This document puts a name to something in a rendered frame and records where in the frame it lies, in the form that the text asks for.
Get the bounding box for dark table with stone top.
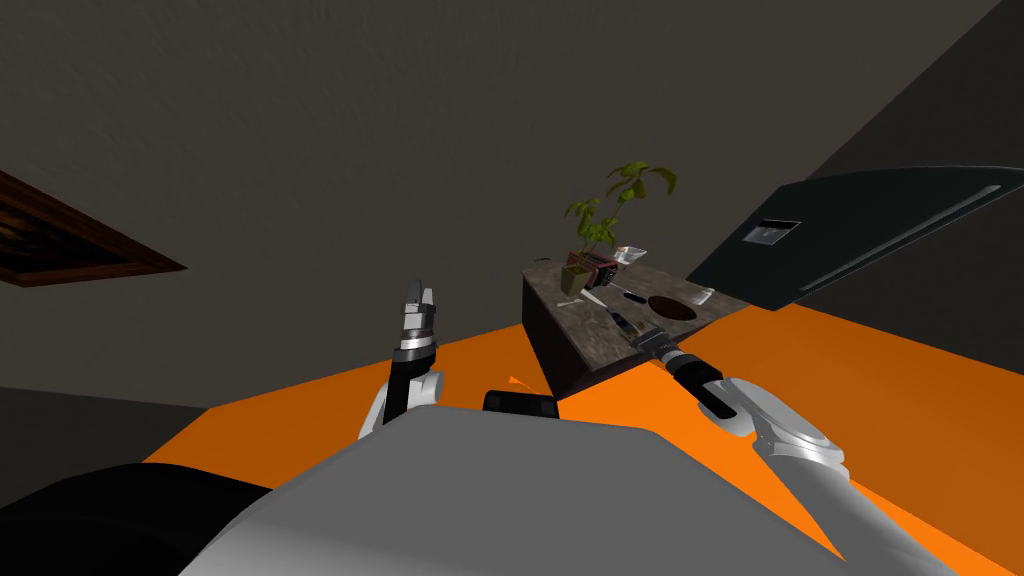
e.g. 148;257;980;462
521;255;750;401

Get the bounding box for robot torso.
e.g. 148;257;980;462
177;390;851;576

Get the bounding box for green potted plant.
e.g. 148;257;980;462
559;161;679;299

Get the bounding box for dark grey refrigerator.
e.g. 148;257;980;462
685;164;1024;313

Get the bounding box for black handled knife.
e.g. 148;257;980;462
579;288;635;335

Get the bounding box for dark brown bowl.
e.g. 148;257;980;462
647;295;698;322

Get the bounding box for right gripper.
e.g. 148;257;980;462
630;326;683;368

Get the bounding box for brown framed picture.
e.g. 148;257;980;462
0;169;190;289

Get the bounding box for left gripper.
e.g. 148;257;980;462
401;279;438;342

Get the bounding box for red and black toaster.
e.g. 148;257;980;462
569;251;620;291

